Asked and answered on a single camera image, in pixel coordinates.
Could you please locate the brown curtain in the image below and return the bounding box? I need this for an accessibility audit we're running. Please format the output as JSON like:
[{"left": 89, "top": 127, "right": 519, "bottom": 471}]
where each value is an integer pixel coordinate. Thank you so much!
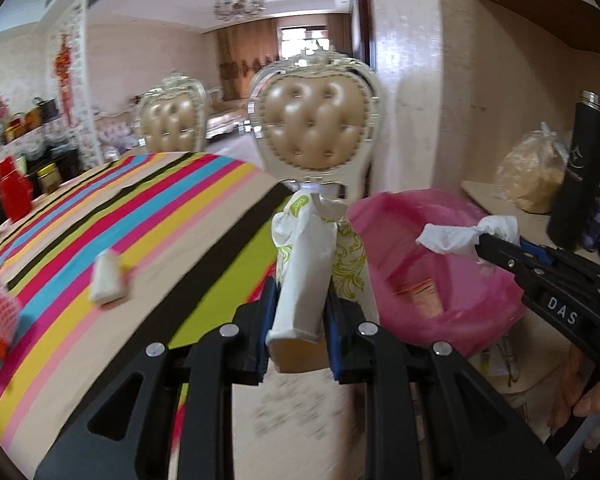
[{"left": 216, "top": 25, "right": 281, "bottom": 103}]

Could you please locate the pink sofa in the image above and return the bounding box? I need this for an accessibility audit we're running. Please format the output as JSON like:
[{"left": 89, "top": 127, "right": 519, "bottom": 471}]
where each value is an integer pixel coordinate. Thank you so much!
[{"left": 92, "top": 105, "right": 141, "bottom": 153}]

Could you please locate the window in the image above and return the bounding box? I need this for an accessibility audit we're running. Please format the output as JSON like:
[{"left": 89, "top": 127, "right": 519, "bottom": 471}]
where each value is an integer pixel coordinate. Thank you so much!
[{"left": 279, "top": 25, "right": 331, "bottom": 56}]

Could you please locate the white lattice screen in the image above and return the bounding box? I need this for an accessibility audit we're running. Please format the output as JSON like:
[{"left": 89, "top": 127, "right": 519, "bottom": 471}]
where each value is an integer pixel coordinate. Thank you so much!
[{"left": 50, "top": 5, "right": 103, "bottom": 166}]

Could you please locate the clear bag of bread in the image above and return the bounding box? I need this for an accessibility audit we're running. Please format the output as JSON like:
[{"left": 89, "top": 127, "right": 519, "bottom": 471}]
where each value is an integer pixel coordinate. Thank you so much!
[{"left": 495, "top": 122, "right": 571, "bottom": 215}]

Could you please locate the white green tissue pack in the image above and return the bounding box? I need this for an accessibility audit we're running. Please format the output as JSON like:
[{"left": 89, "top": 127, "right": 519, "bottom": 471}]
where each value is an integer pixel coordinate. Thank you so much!
[{"left": 266, "top": 191, "right": 381, "bottom": 376}]

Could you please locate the striped tablecloth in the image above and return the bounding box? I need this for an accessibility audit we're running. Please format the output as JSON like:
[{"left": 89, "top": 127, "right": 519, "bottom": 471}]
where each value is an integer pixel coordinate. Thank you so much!
[{"left": 0, "top": 151, "right": 301, "bottom": 461}]

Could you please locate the yellow-lid jar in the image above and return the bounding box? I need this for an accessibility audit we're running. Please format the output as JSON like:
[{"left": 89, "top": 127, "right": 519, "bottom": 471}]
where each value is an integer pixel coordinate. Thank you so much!
[{"left": 36, "top": 162, "right": 61, "bottom": 195}]

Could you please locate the beige tufted chair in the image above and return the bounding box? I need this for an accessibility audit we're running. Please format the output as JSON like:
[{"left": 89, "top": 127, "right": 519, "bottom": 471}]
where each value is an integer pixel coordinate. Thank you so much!
[
  {"left": 135, "top": 72, "right": 208, "bottom": 156},
  {"left": 247, "top": 45, "right": 383, "bottom": 198}
]

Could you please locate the beige cardboard box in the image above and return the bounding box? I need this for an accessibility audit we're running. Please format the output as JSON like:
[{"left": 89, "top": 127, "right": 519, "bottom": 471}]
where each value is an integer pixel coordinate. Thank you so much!
[{"left": 402, "top": 280, "right": 443, "bottom": 318}]

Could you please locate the wooden shelf unit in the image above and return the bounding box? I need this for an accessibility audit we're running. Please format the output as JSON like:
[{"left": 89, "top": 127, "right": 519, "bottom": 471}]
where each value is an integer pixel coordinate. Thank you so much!
[{"left": 460, "top": 0, "right": 600, "bottom": 411}]

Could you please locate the white lace runner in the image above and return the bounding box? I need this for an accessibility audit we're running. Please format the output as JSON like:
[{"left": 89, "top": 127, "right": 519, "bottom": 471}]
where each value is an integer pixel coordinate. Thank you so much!
[{"left": 0, "top": 120, "right": 81, "bottom": 161}]

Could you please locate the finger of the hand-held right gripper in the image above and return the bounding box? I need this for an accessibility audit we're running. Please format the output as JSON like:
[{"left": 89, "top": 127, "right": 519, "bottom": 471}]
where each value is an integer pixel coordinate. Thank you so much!
[
  {"left": 518, "top": 240, "right": 557, "bottom": 268},
  {"left": 475, "top": 233, "right": 563, "bottom": 297}
]

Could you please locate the pink trash bag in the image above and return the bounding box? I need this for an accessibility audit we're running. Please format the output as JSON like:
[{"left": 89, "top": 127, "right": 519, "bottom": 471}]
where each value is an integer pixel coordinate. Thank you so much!
[{"left": 347, "top": 189, "right": 528, "bottom": 346}]

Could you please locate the chandelier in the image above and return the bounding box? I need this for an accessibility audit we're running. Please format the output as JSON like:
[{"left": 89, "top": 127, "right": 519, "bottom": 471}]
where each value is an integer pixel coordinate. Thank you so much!
[{"left": 212, "top": 0, "right": 267, "bottom": 22}]

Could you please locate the dark handbag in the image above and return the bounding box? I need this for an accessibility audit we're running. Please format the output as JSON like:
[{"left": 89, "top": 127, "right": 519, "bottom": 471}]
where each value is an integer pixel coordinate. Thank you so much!
[{"left": 32, "top": 97, "right": 58, "bottom": 123}]

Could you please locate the dark sideboard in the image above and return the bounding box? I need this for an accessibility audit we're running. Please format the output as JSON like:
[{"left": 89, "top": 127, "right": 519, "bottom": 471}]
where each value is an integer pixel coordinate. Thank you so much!
[{"left": 25, "top": 147, "right": 83, "bottom": 186}]

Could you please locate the cream sofa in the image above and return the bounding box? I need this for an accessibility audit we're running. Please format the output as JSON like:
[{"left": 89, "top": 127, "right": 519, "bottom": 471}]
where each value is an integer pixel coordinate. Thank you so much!
[{"left": 205, "top": 87, "right": 251, "bottom": 138}]

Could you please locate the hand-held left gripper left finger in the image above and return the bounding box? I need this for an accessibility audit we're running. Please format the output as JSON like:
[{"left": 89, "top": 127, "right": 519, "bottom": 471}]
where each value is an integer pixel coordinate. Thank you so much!
[{"left": 34, "top": 275, "right": 281, "bottom": 480}]

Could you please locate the red knot ornament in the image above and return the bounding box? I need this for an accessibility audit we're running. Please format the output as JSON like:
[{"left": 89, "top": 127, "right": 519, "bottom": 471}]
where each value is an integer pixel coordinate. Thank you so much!
[{"left": 52, "top": 34, "right": 76, "bottom": 126}]

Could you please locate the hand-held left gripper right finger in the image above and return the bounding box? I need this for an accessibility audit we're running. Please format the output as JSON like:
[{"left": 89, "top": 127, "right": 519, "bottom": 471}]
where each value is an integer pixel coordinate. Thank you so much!
[{"left": 325, "top": 280, "right": 566, "bottom": 480}]

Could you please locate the red thermos jug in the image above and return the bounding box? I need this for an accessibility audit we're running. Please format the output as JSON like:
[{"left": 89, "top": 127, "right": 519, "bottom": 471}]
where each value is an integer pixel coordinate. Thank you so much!
[{"left": 0, "top": 156, "right": 35, "bottom": 223}]

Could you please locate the white paper towel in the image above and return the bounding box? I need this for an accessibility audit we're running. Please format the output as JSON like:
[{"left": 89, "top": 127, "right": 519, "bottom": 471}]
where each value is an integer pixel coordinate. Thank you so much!
[{"left": 415, "top": 215, "right": 520, "bottom": 263}]

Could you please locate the person's right hand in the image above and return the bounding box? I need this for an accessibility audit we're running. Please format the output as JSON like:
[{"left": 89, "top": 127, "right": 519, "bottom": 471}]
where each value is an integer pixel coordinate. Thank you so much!
[{"left": 547, "top": 350, "right": 600, "bottom": 433}]

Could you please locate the black thermos bottle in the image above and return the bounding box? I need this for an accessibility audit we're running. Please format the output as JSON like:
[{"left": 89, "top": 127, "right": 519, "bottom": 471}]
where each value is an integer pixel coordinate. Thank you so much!
[{"left": 546, "top": 90, "right": 600, "bottom": 251}]

